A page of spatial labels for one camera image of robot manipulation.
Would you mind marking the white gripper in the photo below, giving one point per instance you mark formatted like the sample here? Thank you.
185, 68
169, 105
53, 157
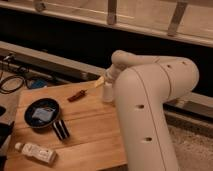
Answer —
111, 75

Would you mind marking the white ceramic cup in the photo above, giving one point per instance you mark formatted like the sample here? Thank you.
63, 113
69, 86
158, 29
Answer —
107, 94

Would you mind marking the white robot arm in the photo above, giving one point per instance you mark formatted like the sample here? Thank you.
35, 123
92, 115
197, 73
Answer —
139, 86

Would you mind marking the blue object on left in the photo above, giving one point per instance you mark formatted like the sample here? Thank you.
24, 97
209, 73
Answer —
38, 83

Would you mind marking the wooden board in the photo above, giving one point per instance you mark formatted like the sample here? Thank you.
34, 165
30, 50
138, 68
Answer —
94, 143

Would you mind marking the blue cloth in bowl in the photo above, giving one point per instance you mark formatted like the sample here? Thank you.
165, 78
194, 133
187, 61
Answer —
43, 114

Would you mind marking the black round bowl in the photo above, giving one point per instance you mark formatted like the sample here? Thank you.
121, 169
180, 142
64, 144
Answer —
41, 103

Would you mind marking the white plastic bottle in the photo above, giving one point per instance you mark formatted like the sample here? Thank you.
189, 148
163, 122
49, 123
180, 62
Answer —
37, 152

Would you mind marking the metal rail frame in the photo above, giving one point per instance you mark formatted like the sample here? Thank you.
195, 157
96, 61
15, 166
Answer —
193, 102

